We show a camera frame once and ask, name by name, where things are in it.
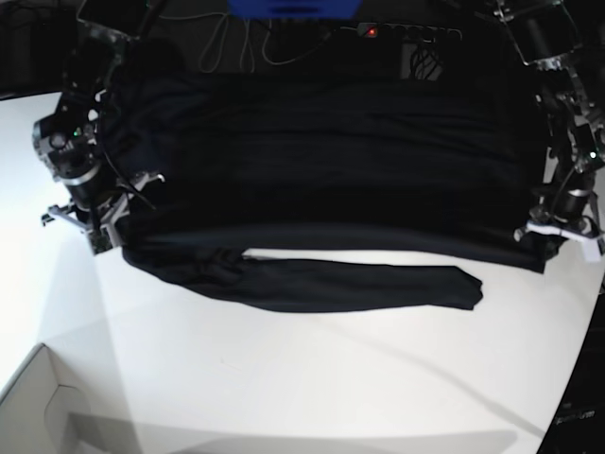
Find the white looped cable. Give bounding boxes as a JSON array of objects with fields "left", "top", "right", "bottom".
[{"left": 155, "top": 0, "right": 332, "bottom": 75}]

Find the blue box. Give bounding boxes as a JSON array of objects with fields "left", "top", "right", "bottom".
[{"left": 228, "top": 0, "right": 362, "bottom": 19}]

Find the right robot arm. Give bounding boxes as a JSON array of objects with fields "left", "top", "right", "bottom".
[{"left": 32, "top": 1, "right": 165, "bottom": 251}]

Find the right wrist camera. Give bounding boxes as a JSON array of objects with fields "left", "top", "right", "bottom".
[{"left": 87, "top": 230, "right": 114, "bottom": 255}]

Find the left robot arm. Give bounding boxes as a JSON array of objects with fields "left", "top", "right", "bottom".
[{"left": 493, "top": 1, "right": 604, "bottom": 260}]

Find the white power strip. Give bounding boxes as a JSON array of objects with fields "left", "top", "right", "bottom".
[{"left": 354, "top": 22, "right": 463, "bottom": 44}]

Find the dark navy t-shirt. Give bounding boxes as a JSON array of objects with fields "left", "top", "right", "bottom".
[{"left": 102, "top": 73, "right": 547, "bottom": 313}]

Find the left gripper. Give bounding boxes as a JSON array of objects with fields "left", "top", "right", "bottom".
[{"left": 513, "top": 189, "right": 603, "bottom": 246}]

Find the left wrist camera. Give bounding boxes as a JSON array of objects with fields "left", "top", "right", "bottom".
[{"left": 581, "top": 236, "right": 604, "bottom": 263}]

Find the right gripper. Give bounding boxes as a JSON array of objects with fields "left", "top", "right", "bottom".
[{"left": 41, "top": 172, "right": 165, "bottom": 241}]

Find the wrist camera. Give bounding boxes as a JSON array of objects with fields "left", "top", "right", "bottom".
[
  {"left": 87, "top": 230, "right": 114, "bottom": 255},
  {"left": 581, "top": 236, "right": 604, "bottom": 263}
]

